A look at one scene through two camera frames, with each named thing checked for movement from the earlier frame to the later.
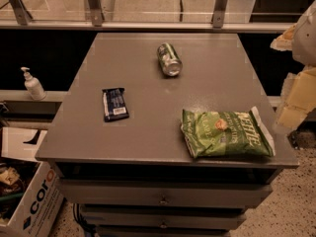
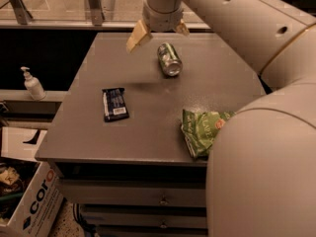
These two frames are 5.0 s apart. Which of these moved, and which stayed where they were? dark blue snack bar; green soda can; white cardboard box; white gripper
Moved: white gripper
Stayed: green soda can; white cardboard box; dark blue snack bar
